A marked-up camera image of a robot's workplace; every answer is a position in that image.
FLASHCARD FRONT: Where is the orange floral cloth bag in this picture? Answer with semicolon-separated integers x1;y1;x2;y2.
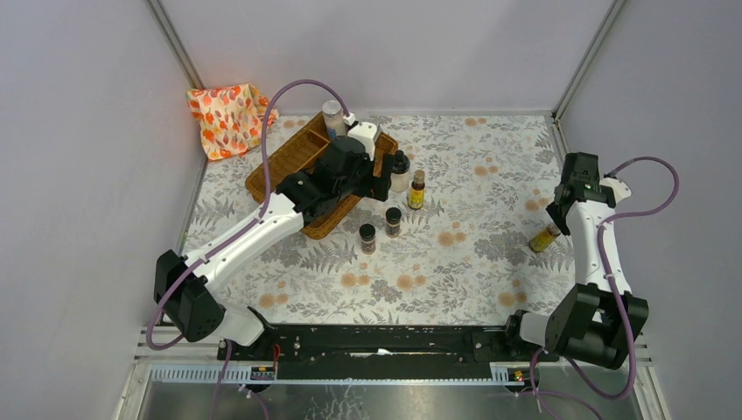
186;83;279;161

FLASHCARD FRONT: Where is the yellow label sauce bottle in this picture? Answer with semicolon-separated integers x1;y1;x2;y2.
528;224;562;253

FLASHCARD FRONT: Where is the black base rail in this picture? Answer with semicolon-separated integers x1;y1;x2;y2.
217;324;536;382

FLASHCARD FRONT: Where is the aluminium frame rail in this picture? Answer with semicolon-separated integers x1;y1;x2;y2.
144;0;205;89

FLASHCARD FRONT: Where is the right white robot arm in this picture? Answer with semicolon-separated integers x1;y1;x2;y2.
501;152;648;370

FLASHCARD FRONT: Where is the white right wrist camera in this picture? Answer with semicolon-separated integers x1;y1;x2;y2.
600;177;632;204

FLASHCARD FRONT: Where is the dark spice jar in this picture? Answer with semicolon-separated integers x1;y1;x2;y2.
385;206;402;238
359;223;376;255

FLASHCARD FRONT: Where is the floral patterned table mat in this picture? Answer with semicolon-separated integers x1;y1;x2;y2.
220;115;575;325

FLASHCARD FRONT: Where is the dark spice jar right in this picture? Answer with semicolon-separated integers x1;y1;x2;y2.
385;206;402;238

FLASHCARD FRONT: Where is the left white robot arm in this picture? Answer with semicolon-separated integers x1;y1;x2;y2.
154;136;395;360

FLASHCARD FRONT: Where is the dark spice jar left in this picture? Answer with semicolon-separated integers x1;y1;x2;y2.
359;223;376;255

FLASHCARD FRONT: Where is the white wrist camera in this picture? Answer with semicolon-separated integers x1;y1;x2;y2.
600;177;632;204
347;122;382;162

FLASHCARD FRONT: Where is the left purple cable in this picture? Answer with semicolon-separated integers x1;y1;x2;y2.
144;79;356;420

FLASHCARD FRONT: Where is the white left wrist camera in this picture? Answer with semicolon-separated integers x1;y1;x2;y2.
347;122;382;162

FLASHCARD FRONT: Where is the brown wicker divided basket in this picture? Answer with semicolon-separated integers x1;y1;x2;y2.
269;113;398;240

